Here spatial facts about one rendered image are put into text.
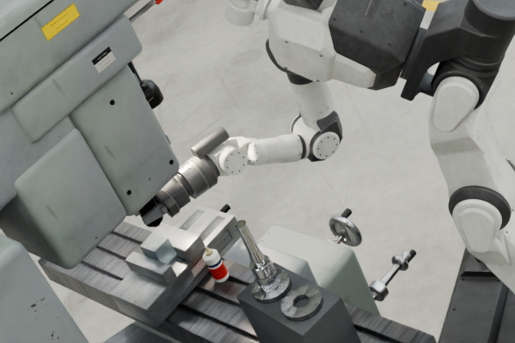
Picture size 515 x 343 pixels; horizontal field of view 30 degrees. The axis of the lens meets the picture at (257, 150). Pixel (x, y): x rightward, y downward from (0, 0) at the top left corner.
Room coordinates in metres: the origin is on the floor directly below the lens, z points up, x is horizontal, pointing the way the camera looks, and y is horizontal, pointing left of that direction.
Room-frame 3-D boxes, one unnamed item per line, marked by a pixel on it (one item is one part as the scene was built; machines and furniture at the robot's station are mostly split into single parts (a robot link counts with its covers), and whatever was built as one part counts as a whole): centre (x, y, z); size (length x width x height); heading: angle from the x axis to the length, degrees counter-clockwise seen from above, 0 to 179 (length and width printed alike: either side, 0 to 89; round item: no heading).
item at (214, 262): (1.90, 0.22, 1.01); 0.04 x 0.04 x 0.11
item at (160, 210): (1.89, 0.29, 1.23); 0.06 x 0.02 x 0.03; 110
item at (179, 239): (2.00, 0.29, 1.05); 0.15 x 0.06 x 0.04; 36
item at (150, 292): (1.98, 0.31, 1.01); 0.35 x 0.15 x 0.11; 126
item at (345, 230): (2.20, -0.11, 0.66); 0.16 x 0.12 x 0.12; 125
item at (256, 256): (1.57, 0.09, 1.28); 0.03 x 0.03 x 0.11
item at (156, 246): (1.97, 0.34, 1.07); 0.06 x 0.05 x 0.06; 36
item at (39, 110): (1.89, 0.33, 1.68); 0.34 x 0.24 x 0.10; 125
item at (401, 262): (2.10, -0.22, 0.54); 0.22 x 0.06 x 0.06; 125
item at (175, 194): (1.95, 0.21, 1.23); 0.13 x 0.12 x 0.10; 20
